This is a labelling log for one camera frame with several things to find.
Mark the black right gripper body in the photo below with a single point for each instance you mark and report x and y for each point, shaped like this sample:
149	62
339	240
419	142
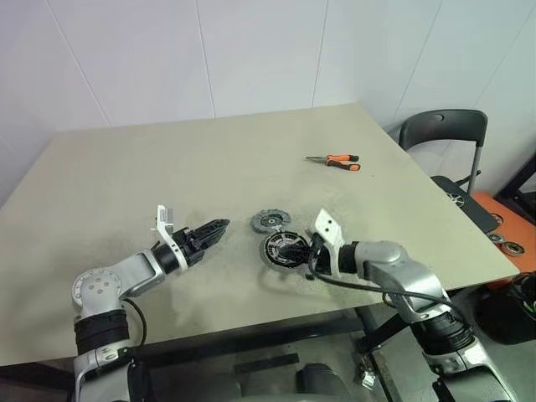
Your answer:
320	259

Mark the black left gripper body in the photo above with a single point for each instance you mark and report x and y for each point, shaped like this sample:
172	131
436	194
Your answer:
190	247

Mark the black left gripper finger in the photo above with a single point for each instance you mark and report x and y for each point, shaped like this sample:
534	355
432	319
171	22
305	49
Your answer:
217	239
215	225

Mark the silver spoked rotor black rim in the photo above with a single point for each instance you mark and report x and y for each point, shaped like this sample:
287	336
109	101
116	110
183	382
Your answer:
276	243

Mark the grey motor housing copper windings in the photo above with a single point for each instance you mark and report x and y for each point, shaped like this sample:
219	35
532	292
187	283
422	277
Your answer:
266	260

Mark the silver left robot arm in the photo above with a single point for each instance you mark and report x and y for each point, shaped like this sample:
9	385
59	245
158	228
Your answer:
125	268

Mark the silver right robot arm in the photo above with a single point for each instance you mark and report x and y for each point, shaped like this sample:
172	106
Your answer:
385	255

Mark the silver spoked wheel part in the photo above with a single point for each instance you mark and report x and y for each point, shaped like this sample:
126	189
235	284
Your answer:
458	199

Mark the black strip on floor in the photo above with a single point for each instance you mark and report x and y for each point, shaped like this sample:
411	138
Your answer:
268	363

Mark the small silver hanging tag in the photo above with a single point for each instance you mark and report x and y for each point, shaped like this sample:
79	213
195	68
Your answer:
367	377

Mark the black folding chair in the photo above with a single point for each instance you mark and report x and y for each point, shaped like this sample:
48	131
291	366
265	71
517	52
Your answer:
444	125

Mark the black waste bin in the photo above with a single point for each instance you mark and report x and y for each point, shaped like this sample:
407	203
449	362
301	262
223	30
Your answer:
502	318

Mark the steel bearing brown seal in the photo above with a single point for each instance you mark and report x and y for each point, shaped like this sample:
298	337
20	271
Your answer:
514	248

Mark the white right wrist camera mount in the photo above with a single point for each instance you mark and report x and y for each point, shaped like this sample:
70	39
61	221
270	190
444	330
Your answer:
326	226

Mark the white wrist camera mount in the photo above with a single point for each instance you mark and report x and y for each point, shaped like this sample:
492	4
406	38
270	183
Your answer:
161	226
326	226

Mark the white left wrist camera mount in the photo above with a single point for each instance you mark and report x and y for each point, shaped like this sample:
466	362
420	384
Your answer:
161	226

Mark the black table frame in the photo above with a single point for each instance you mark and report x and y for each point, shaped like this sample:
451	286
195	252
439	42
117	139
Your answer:
251	339

